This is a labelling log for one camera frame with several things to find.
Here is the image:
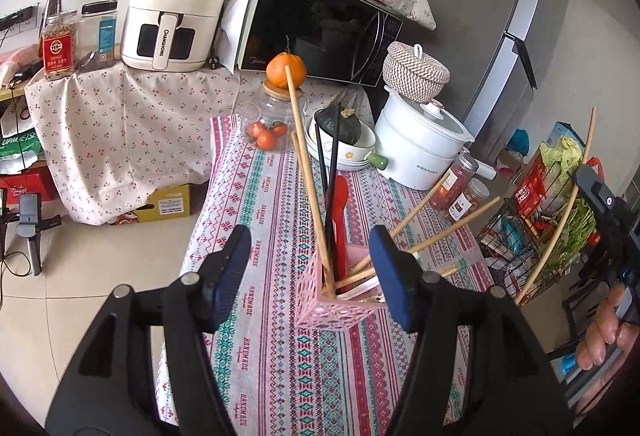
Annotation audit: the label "leafy green vegetables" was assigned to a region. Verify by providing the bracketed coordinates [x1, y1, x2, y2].
[537, 136, 601, 267]

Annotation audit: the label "woven lidded basket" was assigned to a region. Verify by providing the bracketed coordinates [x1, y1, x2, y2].
[382, 41, 451, 103]

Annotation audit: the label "yellow cardboard box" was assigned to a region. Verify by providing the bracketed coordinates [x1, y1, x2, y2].
[131, 183, 194, 223]

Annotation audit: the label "black wire rack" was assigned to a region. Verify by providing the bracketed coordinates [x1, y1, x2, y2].
[474, 151, 621, 317]

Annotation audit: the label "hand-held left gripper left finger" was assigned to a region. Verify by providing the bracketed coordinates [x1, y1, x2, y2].
[44, 225, 253, 436]

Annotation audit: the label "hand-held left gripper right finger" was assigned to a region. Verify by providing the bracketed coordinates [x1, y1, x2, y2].
[368, 225, 576, 436]

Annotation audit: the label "green plastic bag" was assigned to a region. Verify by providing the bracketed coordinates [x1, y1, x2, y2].
[0, 136, 43, 173]

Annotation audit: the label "black chopstick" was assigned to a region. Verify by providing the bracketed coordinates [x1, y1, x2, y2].
[324, 104, 354, 277]
[314, 121, 335, 267]

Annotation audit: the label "clear jar blue label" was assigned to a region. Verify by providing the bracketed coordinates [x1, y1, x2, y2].
[76, 0, 119, 68]

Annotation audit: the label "jar of red dried fruit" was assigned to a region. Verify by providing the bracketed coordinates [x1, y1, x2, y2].
[429, 153, 480, 212]

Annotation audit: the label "red snack packets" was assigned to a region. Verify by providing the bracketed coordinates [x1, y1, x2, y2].
[514, 151, 551, 217]

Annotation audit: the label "white electric cooker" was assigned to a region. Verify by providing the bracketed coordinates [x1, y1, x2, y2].
[373, 86, 497, 191]

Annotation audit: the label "black door microwave oven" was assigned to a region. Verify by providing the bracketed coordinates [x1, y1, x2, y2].
[234, 0, 405, 88]

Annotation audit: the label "red box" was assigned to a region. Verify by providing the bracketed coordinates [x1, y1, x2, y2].
[0, 170, 53, 213]

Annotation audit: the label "red plastic spoon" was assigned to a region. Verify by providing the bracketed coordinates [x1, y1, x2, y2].
[331, 175, 351, 284]

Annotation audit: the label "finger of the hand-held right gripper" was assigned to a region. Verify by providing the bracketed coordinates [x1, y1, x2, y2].
[574, 163, 622, 238]

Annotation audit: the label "large orange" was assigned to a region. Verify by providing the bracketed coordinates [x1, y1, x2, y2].
[265, 50, 308, 90]

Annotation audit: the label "red green patterned tablecloth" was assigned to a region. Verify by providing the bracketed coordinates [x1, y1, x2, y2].
[152, 113, 496, 436]

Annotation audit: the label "dark green pumpkin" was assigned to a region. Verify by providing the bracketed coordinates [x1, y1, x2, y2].
[313, 105, 362, 145]

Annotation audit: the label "white floral dish green handle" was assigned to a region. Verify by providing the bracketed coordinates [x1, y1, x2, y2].
[303, 119, 392, 173]

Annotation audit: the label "pink perforated utensil basket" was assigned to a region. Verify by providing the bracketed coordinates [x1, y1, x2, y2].
[294, 243, 417, 330]

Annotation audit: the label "phone on tripod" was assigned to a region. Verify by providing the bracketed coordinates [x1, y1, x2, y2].
[15, 193, 62, 278]

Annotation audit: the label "black power strip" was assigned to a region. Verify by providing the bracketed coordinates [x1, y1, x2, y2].
[0, 5, 40, 31]

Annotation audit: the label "clear glass jar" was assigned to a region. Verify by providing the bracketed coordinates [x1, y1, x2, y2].
[239, 81, 307, 153]

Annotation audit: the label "jar of dried fruit slices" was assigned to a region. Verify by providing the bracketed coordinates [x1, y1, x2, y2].
[449, 178, 491, 223]

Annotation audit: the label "light blue carton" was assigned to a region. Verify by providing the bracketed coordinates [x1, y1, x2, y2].
[544, 121, 587, 149]

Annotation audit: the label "jar with red label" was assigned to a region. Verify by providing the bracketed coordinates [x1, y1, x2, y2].
[40, 10, 79, 80]

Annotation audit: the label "teal plastic bag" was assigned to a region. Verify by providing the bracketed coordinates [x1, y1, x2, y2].
[506, 129, 530, 156]

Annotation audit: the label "small floral print tablecloth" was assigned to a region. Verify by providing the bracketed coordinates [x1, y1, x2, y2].
[24, 61, 377, 223]

